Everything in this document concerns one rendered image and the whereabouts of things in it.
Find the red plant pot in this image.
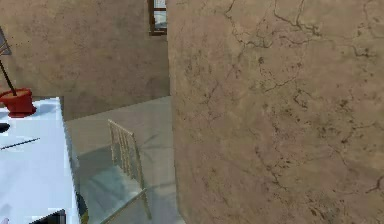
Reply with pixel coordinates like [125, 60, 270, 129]
[0, 87, 37, 119]

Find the dark house plant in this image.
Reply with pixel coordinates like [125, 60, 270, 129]
[0, 26, 18, 97]

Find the white table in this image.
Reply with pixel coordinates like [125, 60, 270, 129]
[0, 96, 83, 224]

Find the thin black pencil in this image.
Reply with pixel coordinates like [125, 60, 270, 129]
[0, 137, 41, 151]

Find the brown framed window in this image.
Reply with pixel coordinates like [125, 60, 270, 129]
[147, 0, 168, 37]

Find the black flat object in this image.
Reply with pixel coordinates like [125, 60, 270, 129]
[30, 209, 67, 224]

